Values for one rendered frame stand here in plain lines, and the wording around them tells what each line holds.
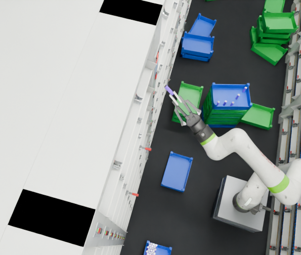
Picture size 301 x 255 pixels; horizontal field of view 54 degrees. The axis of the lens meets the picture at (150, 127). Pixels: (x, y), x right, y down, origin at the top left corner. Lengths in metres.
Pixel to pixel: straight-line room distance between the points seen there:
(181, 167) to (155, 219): 0.50
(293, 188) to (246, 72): 1.73
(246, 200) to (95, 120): 1.39
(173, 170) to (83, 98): 1.82
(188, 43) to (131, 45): 2.17
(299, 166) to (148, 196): 1.28
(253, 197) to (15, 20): 1.65
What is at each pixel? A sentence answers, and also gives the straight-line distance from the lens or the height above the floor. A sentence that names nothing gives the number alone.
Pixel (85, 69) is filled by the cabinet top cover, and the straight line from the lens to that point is 0.94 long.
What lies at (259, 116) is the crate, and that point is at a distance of 2.98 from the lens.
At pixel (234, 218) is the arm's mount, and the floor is 0.38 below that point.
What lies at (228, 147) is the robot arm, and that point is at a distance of 1.50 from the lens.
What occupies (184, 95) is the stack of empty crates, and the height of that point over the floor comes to 0.16.
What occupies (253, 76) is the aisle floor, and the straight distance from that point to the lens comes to 3.17.
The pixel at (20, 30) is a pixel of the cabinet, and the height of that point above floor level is 1.75.
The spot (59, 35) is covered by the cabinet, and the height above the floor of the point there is 1.75.
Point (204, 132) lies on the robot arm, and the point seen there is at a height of 1.14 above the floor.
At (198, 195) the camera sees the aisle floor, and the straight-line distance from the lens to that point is 2.60.
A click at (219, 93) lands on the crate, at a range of 2.50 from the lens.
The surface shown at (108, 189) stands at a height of 1.50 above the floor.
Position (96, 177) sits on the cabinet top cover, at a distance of 0.80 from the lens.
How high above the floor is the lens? 2.53
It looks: 68 degrees down
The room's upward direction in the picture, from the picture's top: 5 degrees clockwise
